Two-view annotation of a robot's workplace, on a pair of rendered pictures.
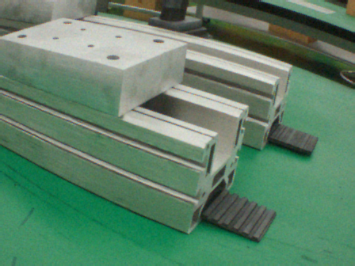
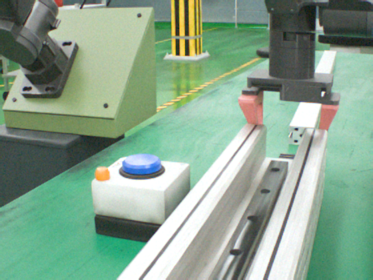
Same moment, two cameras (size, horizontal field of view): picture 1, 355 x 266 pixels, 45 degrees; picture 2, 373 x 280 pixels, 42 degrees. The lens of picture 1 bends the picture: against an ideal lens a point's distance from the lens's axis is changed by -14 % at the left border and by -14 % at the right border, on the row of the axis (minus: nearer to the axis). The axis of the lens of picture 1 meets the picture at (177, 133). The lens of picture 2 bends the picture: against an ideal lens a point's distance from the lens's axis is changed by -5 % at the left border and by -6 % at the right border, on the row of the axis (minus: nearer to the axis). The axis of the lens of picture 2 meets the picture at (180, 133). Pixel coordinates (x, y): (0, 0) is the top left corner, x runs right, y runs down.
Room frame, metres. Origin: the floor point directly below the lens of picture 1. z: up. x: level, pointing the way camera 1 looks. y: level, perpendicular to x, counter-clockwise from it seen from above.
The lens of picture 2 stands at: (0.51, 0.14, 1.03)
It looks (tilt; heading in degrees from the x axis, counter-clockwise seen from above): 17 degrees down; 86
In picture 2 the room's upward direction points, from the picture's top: 1 degrees counter-clockwise
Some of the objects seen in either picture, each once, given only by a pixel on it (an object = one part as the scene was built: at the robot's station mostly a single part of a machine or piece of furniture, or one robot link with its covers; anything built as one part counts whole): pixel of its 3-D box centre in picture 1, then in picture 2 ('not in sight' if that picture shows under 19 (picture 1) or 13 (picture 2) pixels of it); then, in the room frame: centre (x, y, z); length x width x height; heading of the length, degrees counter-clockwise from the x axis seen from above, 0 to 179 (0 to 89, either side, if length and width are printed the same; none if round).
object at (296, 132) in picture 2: not in sight; (321, 81); (0.95, 1.32, 0.79); 0.96 x 0.04 x 0.03; 67
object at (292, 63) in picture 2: not in sight; (292, 60); (0.69, 0.74, 0.93); 0.10 x 0.07 x 0.07; 156
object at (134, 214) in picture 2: not in sight; (150, 197); (0.52, 0.63, 0.81); 0.10 x 0.08 x 0.06; 157
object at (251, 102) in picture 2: not in sight; (270, 115); (0.67, 0.75, 0.86); 0.07 x 0.07 x 0.09; 66
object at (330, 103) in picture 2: not in sight; (310, 118); (0.72, 0.73, 0.86); 0.07 x 0.07 x 0.09; 66
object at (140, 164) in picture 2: not in sight; (141, 167); (0.51, 0.64, 0.84); 0.04 x 0.04 x 0.02
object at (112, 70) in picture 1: (82, 70); not in sight; (0.42, 0.10, 0.87); 0.16 x 0.11 x 0.07; 67
